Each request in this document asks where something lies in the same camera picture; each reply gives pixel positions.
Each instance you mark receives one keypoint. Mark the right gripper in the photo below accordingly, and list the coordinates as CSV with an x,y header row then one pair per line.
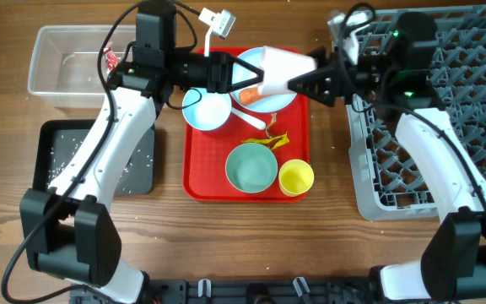
x,y
334,84

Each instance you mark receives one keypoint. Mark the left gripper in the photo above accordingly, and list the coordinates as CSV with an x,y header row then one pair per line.
x,y
220,81

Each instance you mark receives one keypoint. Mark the pink plastic cup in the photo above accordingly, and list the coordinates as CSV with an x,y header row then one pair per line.
x,y
279,67

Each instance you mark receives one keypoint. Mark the light blue bowl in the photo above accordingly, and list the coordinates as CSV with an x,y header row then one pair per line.
x,y
206,111

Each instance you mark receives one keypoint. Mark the green bowl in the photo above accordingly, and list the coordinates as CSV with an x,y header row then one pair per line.
x,y
251,168

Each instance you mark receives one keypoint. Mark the yellow plastic cup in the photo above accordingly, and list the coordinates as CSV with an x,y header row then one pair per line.
x,y
295,177

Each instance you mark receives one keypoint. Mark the red foil wrapper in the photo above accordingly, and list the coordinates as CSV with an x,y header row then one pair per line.
x,y
110,58

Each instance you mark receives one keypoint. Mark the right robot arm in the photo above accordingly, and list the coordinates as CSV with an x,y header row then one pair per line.
x,y
453,265

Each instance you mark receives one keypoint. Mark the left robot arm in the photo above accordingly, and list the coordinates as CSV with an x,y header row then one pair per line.
x,y
68,230

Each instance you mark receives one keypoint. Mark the grey dishwasher rack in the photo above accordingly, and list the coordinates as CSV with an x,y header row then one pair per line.
x,y
388,185

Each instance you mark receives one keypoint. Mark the orange carrot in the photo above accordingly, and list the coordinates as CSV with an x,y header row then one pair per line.
x,y
250,95

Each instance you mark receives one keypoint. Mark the light blue plate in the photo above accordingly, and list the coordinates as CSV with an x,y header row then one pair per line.
x,y
265,105

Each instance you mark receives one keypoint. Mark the white spoon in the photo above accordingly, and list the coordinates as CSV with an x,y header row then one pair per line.
x,y
255,122

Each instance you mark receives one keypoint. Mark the yellow snack wrapper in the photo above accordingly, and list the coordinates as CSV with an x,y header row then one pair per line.
x,y
271,141

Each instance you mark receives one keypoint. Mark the red serving tray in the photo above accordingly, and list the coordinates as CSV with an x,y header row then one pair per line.
x,y
205,153

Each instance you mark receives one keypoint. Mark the clear plastic bin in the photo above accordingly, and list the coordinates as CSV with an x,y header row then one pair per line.
x,y
63,70

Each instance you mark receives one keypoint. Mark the black plastic tray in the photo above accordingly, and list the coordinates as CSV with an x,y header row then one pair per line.
x,y
59,142

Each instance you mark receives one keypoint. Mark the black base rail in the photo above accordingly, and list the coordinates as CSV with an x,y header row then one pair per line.
x,y
299,290

